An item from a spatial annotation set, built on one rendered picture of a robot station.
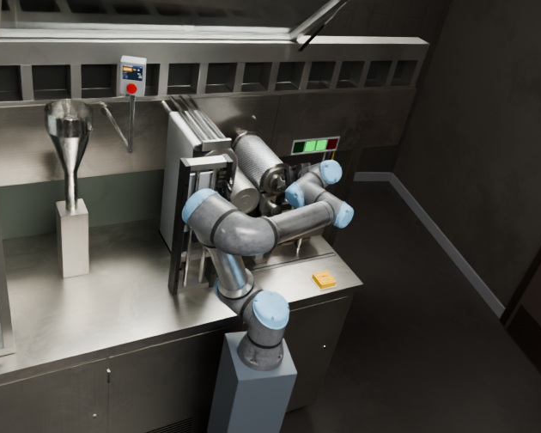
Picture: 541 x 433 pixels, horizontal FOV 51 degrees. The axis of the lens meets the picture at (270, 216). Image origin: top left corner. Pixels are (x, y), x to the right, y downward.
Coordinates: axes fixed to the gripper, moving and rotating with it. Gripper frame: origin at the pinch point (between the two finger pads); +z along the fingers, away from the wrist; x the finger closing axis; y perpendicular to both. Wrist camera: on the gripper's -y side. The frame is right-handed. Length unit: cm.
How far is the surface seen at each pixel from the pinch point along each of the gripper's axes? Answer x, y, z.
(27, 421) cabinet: 95, -63, 23
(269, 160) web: 2.1, 12.0, 1.7
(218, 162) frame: 32.3, 10.2, -20.0
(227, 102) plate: 8.2, 37.9, 16.1
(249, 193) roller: 10.9, 0.8, 5.0
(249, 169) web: 6.6, 10.3, 10.3
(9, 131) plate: 87, 33, 20
